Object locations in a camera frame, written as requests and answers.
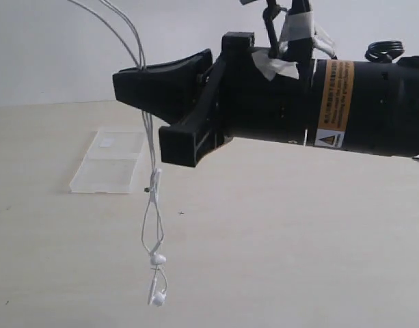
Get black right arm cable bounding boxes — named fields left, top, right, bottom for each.
left=365, top=40, right=405, bottom=63

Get clear plastic storage box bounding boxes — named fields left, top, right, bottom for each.
left=69, top=126, right=146, bottom=194

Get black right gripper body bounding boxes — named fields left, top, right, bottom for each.
left=217, top=32, right=314, bottom=146

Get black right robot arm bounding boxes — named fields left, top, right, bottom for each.
left=112, top=32, right=419, bottom=167

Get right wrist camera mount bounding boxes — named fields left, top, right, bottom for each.
left=252, top=1, right=338, bottom=81

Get white wired earphones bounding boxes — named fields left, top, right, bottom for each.
left=68, top=0, right=168, bottom=307

